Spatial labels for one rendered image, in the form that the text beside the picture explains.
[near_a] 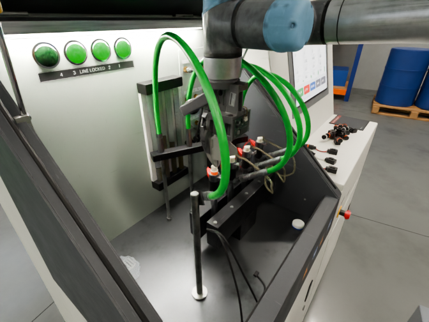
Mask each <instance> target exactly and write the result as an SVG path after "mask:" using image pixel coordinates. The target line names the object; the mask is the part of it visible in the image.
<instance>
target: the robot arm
mask: <svg viewBox="0 0 429 322"><path fill-rule="evenodd" d="M202 19H203V43H204V71H205V73H206V75H207V77H208V79H209V82H210V84H211V87H212V89H213V91H214V94H215V97H216V100H217V102H218V105H219V108H220V112H221V114H222V118H223V122H224V125H225V131H226V134H227V140H228V144H229V153H230V155H236V154H237V148H236V147H235V146H234V145H233V144H232V143H231V142H232V141H233V140H234V139H236V138H238V137H239V136H241V135H243V134H244V133H246V132H249V126H250V109H247V108H246V107H245V106H243V91H244V90H247V89H248V82H243V81H240V77H241V62H242V52H243V49H253V50H269V51H275V52H279V53H285V52H297V51H300V50H301V49H302V48H303V47H304V46H305V45H338V44H383V43H429V0H315V1H310V0H203V12H202ZM205 106H206V109H204V112H203V114H202V116H201V117H202V120H201V126H200V141H201V144H202V147H203V149H204V152H205V153H206V155H207V157H208V159H209V160H210V162H211V163H212V164H213V165H214V166H215V167H218V166H219V165H220V162H221V156H220V147H219V143H218V137H217V134H216V128H215V124H214V121H213V117H212V114H211V111H210V108H209V105H208V102H207V99H206V96H205V94H204V93H203V94H201V95H199V96H198V97H196V98H194V99H189V100H187V101H186V102H185V104H184V105H182V106H180V110H181V112H182V114H183V116H186V115H188V114H196V113H198V111H199V109H201V108H203V107H205ZM213 134H214V136H213Z"/></svg>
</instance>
